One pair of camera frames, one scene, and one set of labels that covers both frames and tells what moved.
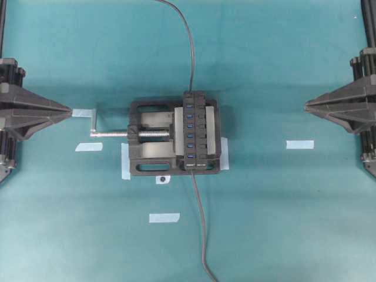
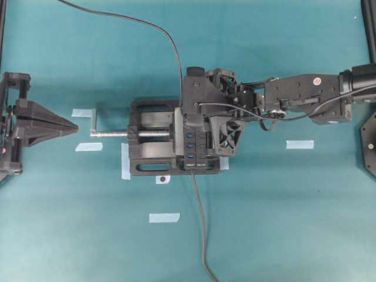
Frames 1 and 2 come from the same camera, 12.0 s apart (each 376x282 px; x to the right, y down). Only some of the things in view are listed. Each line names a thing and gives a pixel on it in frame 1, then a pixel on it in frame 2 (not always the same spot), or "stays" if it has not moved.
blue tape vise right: [224, 157] stays
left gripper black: [23, 113] → [36, 123]
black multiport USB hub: [194, 130] stays
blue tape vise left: [125, 161] stays
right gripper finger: [359, 94] → [227, 78]
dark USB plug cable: [191, 42] → [147, 23]
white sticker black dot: [163, 179] stays
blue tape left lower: [89, 147] stays
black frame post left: [3, 11] stays
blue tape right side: [300, 144] stays
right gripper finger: [356, 120] → [227, 131]
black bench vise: [155, 136] stays
